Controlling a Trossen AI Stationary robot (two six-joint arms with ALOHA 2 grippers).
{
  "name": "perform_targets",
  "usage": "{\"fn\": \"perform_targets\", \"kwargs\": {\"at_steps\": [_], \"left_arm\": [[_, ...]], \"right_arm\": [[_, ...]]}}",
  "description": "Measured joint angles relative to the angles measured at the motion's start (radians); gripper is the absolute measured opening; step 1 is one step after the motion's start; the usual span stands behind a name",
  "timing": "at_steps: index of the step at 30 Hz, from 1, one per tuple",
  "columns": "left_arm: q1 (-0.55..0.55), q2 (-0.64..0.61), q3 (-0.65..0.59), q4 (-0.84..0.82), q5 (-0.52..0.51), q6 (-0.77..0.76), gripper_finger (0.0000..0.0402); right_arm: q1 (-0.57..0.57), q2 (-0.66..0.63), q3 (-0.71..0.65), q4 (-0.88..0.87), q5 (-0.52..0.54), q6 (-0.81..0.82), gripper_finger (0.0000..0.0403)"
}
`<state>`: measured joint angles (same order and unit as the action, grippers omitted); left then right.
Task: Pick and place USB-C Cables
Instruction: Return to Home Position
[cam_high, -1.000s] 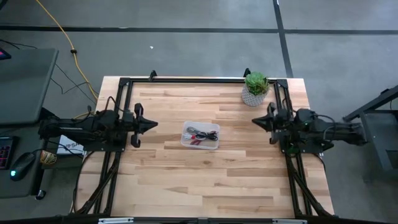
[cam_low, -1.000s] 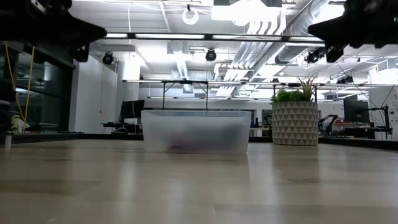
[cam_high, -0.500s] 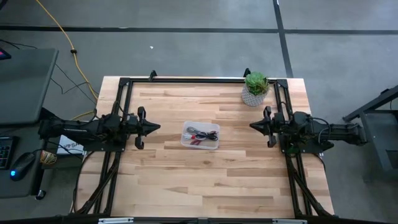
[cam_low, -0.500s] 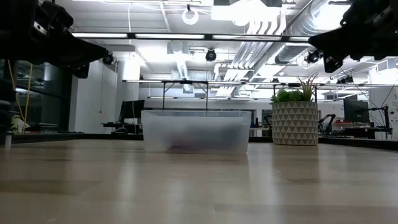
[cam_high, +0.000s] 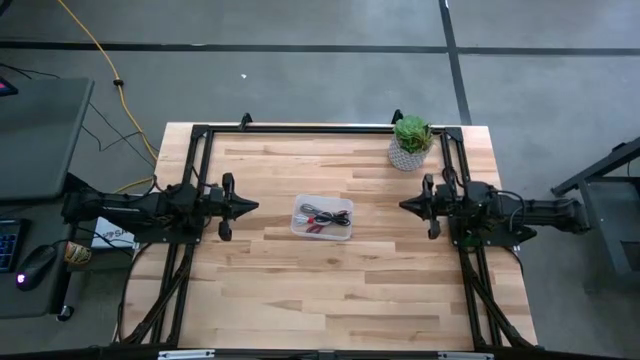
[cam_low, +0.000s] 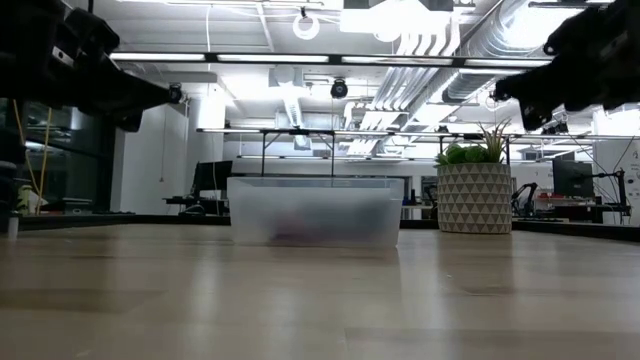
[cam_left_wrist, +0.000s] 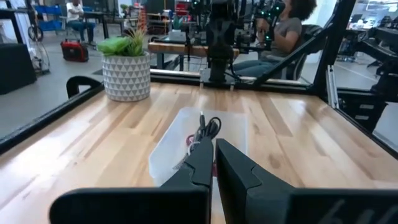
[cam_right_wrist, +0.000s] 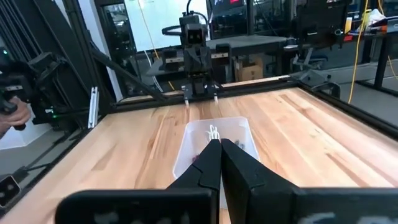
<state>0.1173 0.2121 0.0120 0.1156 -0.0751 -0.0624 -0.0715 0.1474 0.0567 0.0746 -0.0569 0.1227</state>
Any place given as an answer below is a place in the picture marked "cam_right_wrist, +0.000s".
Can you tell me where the black desk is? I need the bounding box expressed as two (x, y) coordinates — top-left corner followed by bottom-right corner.
(348, 16), (398, 90)

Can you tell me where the person's hand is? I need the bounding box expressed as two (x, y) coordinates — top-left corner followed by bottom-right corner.
(0, 96), (32, 138)

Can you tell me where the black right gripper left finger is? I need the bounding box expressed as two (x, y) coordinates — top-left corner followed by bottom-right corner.
(55, 139), (223, 224)

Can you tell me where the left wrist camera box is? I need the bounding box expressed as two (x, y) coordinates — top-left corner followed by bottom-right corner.
(184, 23), (206, 47)

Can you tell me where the translucent plastic bin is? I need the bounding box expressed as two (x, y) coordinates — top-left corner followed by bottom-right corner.
(172, 116), (261, 180)

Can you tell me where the black office chair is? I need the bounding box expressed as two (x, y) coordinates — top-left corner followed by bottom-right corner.
(291, 0), (351, 73)

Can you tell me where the white board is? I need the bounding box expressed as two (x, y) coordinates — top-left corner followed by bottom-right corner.
(123, 0), (210, 53)

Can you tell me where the grey table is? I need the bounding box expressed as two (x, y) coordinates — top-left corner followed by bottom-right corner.
(206, 34), (289, 84)

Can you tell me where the white USB-C cable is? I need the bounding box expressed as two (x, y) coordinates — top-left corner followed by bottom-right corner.
(205, 124), (221, 142)

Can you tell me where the brown cardboard box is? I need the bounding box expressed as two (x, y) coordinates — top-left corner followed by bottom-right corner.
(235, 57), (265, 82)

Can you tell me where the black table-level camera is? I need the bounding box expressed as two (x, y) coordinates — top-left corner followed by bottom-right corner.
(0, 175), (22, 208)

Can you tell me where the silver metal bracket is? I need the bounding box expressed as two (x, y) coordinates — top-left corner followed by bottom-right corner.
(87, 86), (100, 129)

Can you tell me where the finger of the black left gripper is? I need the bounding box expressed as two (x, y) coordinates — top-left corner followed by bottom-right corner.
(210, 84), (220, 105)
(182, 85), (192, 108)

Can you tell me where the black teleoperation handle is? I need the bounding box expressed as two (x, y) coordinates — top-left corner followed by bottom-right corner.
(0, 46), (35, 131)

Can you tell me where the black aluminium frame upright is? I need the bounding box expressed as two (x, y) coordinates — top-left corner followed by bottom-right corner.
(0, 0), (111, 130)

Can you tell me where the pale crumpled bag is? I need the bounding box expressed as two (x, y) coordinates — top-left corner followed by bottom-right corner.
(357, 8), (388, 32)

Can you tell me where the thin yellow cable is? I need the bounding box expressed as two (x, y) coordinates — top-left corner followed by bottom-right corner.
(137, 0), (175, 91)

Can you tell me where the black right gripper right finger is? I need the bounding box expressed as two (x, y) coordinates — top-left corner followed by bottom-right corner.
(221, 138), (398, 224)

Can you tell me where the black table edge frame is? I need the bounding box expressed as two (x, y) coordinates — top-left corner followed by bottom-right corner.
(0, 73), (398, 218)

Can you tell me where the yellow hanging cable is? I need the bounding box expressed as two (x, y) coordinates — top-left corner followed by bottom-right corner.
(347, 0), (370, 105)
(377, 0), (398, 80)

